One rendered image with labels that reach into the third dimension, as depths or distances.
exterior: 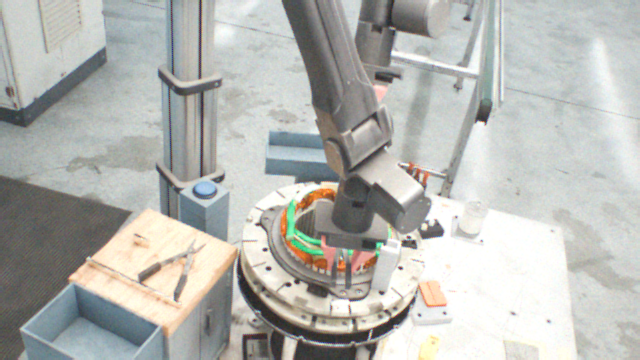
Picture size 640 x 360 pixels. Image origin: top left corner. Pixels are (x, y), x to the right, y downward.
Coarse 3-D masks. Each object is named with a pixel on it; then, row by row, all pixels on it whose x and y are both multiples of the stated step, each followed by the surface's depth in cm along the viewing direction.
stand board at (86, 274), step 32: (160, 224) 106; (96, 256) 99; (128, 256) 100; (160, 256) 100; (224, 256) 102; (96, 288) 93; (128, 288) 94; (160, 288) 95; (192, 288) 96; (160, 320) 90
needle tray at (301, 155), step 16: (272, 144) 136; (288, 144) 137; (304, 144) 137; (320, 144) 137; (272, 160) 126; (288, 160) 126; (304, 160) 127; (320, 160) 134; (304, 176) 129; (320, 176) 129; (336, 176) 130
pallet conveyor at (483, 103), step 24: (456, 0) 476; (480, 24) 362; (480, 48) 279; (456, 72) 256; (480, 72) 250; (480, 96) 229; (480, 120) 224; (456, 144) 276; (432, 168) 290; (456, 168) 283
